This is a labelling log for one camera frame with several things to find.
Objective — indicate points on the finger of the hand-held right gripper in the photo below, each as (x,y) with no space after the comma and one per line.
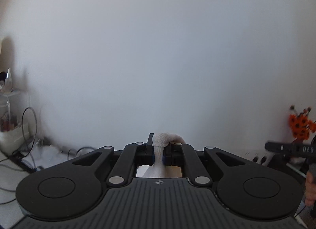
(284,148)

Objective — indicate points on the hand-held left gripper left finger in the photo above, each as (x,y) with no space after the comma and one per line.
(150,152)

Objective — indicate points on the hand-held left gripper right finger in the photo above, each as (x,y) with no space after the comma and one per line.
(166,156)

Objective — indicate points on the cream shirt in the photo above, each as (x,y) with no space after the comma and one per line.
(159,140)

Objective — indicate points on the person's right hand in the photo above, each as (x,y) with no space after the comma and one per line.
(310,192)

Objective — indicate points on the orange artificial flowers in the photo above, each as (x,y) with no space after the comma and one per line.
(300,125)

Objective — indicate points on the stack of white papers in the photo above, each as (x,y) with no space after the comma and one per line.
(42,156)

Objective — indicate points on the white storage container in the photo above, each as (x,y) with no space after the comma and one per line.
(12,140)

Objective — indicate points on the clear glass bottle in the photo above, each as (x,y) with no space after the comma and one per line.
(9,82)

